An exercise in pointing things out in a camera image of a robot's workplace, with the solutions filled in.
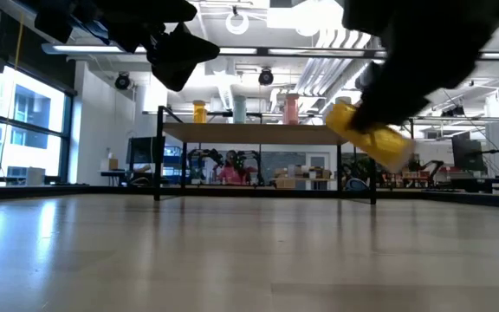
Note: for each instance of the black monitor on arm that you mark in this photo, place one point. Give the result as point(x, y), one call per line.
point(466, 154)

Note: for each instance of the cardboard box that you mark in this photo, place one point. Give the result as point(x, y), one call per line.
point(111, 164)

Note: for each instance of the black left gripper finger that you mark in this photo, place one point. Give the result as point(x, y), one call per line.
point(173, 78)
point(189, 45)

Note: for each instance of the long ceiling light bar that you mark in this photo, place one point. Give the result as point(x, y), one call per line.
point(241, 50)

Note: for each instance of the black ceiling camera cluster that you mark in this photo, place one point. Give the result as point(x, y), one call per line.
point(453, 111)

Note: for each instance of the black aluminium rig frame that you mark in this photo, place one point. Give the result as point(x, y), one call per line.
point(102, 190)

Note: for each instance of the wooden shelf black metal frame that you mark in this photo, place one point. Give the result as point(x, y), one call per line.
point(254, 134)

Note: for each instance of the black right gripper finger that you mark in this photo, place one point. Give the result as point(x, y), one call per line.
point(392, 95)

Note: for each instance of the black monitor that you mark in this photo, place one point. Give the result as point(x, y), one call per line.
point(139, 151)

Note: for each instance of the large window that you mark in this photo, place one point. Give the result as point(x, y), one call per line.
point(28, 108)

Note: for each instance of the white background box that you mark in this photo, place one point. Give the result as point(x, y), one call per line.
point(35, 176)

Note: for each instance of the person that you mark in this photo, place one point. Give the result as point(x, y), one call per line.
point(232, 175)

